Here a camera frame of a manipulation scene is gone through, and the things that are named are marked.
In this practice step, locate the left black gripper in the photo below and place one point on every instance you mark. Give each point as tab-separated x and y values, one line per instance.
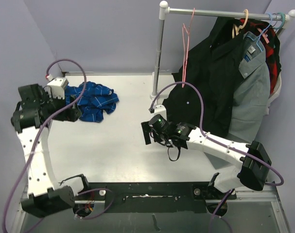
70	114

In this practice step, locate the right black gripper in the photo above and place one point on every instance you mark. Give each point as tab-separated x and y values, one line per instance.
146	126

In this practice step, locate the blue plaid shirt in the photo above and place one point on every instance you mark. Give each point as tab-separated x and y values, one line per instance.
96	100

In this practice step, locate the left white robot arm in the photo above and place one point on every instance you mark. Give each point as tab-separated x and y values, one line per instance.
31	121

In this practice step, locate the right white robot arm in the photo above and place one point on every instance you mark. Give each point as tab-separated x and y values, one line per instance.
251	161

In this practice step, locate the black hanging shirt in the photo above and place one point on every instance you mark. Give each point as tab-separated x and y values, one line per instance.
205	85

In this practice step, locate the grey hanging shirt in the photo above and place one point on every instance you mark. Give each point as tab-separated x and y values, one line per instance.
239	84

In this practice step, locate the blue hanger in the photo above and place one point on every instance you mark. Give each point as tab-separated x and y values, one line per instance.
261	33

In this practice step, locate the red plaid hanging shirt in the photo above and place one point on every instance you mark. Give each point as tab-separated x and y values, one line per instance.
273	63

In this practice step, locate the teal hanger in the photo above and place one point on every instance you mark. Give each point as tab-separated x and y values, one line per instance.
280	20

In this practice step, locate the metal clothes rack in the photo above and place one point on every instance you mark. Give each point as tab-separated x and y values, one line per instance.
165	9

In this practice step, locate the white hanging garment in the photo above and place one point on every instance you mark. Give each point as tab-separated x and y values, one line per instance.
275	94

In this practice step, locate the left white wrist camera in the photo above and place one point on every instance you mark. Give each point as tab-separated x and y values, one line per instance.
57	86

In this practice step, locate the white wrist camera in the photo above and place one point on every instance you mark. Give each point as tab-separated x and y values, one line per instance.
57	86
158	109

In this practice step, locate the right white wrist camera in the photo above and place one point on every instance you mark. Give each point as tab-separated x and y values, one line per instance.
158	109

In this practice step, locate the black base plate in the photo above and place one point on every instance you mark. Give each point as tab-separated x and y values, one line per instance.
169	197

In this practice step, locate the pink wire hanger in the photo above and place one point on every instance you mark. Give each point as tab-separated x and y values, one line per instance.
186	44

